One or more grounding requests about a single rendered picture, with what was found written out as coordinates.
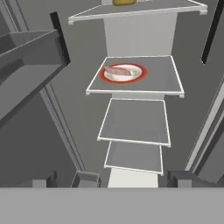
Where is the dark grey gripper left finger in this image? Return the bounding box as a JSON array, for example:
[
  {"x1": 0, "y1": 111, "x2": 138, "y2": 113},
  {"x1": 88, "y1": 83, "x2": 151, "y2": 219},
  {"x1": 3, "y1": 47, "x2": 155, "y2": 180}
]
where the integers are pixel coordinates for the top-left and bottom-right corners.
[{"x1": 8, "y1": 171, "x2": 58, "y2": 188}]

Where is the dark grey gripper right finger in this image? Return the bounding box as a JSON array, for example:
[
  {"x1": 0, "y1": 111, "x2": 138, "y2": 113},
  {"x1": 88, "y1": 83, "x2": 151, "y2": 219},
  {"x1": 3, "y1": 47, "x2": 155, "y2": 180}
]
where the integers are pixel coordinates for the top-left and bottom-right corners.
[{"x1": 167, "y1": 171, "x2": 219, "y2": 188}]

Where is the small grey fridge drawer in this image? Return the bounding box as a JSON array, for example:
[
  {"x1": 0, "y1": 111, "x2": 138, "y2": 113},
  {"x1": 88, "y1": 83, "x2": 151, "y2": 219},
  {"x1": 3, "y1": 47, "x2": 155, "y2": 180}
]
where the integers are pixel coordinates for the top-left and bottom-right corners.
[{"x1": 70, "y1": 171, "x2": 102, "y2": 188}]

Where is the glass fridge shelf white rim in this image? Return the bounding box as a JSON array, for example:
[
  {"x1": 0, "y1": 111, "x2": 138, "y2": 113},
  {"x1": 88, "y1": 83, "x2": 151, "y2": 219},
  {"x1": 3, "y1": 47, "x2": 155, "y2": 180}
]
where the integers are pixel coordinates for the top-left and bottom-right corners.
[
  {"x1": 103, "y1": 140, "x2": 165, "y2": 177},
  {"x1": 67, "y1": 0, "x2": 208, "y2": 26},
  {"x1": 85, "y1": 54, "x2": 186, "y2": 99},
  {"x1": 97, "y1": 97, "x2": 172, "y2": 149}
]

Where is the grey fridge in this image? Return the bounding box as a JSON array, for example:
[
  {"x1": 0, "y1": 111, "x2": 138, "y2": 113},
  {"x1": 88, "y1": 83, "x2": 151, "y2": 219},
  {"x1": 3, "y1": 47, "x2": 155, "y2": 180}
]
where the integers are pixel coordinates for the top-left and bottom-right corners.
[{"x1": 11, "y1": 0, "x2": 224, "y2": 188}]

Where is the grey fridge door with bin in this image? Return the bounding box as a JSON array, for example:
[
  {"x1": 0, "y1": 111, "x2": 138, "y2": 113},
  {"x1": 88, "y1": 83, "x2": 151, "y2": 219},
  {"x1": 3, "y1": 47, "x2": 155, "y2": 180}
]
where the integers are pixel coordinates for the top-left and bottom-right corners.
[{"x1": 0, "y1": 0, "x2": 86, "y2": 188}]

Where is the pink raw steak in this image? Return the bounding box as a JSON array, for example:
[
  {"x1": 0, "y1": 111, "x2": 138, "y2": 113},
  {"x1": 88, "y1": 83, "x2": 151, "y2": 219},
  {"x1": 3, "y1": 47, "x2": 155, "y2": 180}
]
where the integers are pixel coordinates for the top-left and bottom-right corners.
[{"x1": 103, "y1": 66, "x2": 140, "y2": 79}]

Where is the red rimmed white plate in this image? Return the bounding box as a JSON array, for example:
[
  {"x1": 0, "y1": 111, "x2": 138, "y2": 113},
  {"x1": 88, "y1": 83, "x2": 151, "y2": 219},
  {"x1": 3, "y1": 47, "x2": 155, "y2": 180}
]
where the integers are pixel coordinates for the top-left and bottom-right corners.
[{"x1": 99, "y1": 62, "x2": 148, "y2": 86}]

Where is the yellow jar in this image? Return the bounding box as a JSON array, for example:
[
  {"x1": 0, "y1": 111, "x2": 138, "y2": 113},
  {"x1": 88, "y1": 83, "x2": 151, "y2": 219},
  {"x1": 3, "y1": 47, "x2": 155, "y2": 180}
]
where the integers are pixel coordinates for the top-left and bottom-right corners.
[{"x1": 112, "y1": 0, "x2": 137, "y2": 7}]

